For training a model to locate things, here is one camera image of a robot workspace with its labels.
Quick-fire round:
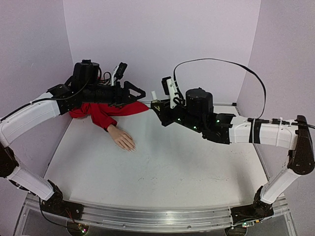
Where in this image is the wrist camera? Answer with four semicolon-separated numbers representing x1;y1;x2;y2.
161;77;184;109
111;62;127;86

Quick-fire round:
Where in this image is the aluminium front rail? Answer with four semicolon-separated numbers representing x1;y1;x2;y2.
14;194;296;236

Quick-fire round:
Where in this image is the right black camera cable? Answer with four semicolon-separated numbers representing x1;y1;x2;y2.
173;58;267;118

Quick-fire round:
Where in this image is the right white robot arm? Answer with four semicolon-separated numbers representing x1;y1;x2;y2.
151;88;315;225

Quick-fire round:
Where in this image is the grey nail polish cap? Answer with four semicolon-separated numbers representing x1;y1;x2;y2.
151;91;158;100

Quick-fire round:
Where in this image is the mannequin hand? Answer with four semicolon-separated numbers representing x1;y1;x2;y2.
107;124;136;152

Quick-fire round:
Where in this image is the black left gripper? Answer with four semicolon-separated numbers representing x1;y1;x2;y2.
83;80;148;108

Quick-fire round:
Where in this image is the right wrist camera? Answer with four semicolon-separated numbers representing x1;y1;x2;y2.
161;77;184;109

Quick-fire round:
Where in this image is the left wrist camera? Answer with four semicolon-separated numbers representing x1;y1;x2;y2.
111;62;127;86

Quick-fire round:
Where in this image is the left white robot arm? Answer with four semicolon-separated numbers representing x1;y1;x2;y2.
0;59;146;220

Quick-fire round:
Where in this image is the red cloth garment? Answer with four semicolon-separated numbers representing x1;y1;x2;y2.
69;101;149;130

